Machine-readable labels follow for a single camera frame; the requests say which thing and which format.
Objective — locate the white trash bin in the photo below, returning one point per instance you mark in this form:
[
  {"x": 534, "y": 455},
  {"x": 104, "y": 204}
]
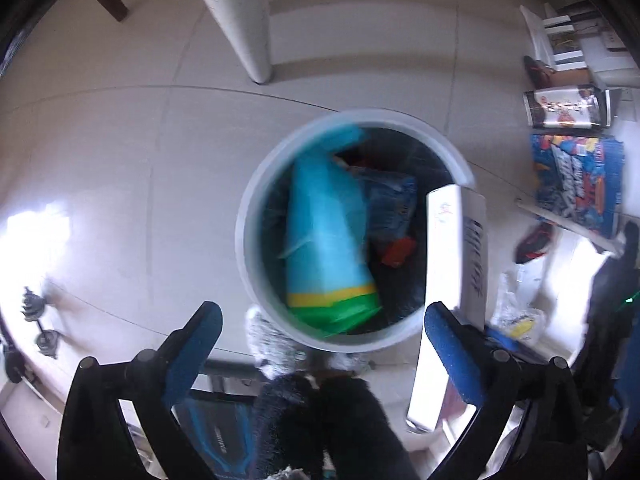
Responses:
[{"x": 249, "y": 200}]

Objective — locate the red black slipper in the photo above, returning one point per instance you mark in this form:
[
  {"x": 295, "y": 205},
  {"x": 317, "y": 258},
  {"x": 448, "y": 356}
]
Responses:
[{"x": 532, "y": 242}]

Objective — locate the black furry microphone cover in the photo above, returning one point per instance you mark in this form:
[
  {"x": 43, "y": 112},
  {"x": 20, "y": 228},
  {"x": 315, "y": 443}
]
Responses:
[{"x": 325, "y": 425}]

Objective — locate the silver printed packet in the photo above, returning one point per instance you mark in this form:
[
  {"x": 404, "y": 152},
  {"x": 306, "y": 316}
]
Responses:
[{"x": 565, "y": 107}]

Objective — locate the blue black printed box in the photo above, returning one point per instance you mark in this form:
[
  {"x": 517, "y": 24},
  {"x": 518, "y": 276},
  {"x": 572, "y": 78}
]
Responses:
[{"x": 215, "y": 425}]

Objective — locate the clear plastic bag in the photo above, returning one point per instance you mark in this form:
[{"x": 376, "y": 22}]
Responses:
[{"x": 520, "y": 310}]

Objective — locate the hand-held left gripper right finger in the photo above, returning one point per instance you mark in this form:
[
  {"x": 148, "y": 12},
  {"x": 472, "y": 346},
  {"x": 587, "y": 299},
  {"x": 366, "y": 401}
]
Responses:
[{"x": 452, "y": 355}]

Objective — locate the metal dumbbell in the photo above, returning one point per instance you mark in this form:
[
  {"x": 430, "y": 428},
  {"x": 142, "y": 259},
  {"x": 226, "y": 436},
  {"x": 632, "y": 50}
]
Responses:
[
  {"x": 31, "y": 305},
  {"x": 47, "y": 341}
]

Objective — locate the white shelf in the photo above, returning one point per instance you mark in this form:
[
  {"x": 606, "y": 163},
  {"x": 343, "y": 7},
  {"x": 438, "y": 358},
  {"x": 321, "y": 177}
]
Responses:
[{"x": 555, "y": 35}]

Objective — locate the long white pink box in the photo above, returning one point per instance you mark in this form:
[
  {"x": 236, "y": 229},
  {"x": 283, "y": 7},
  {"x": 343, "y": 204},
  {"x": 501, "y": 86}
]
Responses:
[{"x": 445, "y": 260}]

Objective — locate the blue denim cloth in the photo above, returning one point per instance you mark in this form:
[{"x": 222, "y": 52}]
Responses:
[{"x": 390, "y": 200}]

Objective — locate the grey fuzzy slipper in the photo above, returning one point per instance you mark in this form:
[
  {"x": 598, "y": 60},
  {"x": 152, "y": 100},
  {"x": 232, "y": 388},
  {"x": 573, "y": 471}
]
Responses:
[{"x": 270, "y": 345}]

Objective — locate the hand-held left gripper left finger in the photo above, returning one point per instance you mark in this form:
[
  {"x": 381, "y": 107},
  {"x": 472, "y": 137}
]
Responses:
[{"x": 197, "y": 350}]

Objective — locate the dark slipper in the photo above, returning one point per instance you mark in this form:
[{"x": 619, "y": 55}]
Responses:
[{"x": 537, "y": 71}]

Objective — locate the blue green snack bag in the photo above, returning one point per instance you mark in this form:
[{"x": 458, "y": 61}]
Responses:
[{"x": 325, "y": 240}]

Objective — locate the white table leg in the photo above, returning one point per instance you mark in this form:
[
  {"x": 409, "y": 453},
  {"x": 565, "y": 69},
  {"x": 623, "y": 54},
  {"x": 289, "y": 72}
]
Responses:
[{"x": 240, "y": 20}]

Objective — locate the blue printed carton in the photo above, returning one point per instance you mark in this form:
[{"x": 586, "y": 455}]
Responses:
[{"x": 580, "y": 180}]

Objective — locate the red white snack bag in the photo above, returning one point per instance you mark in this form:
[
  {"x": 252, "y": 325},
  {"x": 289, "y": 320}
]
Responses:
[{"x": 400, "y": 252}]

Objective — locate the white stick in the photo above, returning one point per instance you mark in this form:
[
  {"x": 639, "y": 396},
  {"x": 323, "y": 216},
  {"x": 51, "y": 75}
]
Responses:
[{"x": 565, "y": 221}]

